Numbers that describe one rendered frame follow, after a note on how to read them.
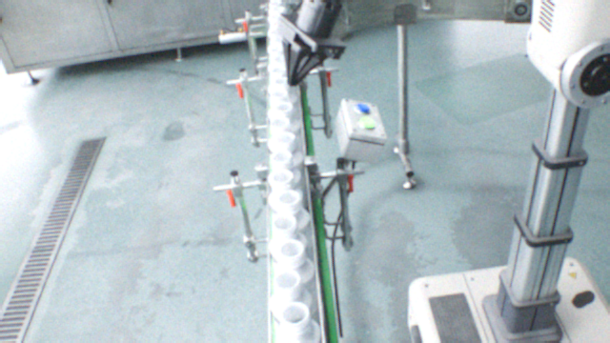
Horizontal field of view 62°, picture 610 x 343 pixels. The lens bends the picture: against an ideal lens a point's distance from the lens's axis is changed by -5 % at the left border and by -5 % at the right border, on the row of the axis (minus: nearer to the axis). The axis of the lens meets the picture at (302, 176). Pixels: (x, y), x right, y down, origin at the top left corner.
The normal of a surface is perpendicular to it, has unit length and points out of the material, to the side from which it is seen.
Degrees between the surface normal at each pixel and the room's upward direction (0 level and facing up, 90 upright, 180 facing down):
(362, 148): 90
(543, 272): 90
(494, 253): 0
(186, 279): 0
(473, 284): 0
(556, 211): 90
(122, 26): 90
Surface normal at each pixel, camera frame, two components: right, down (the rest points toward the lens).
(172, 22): 0.04, 0.63
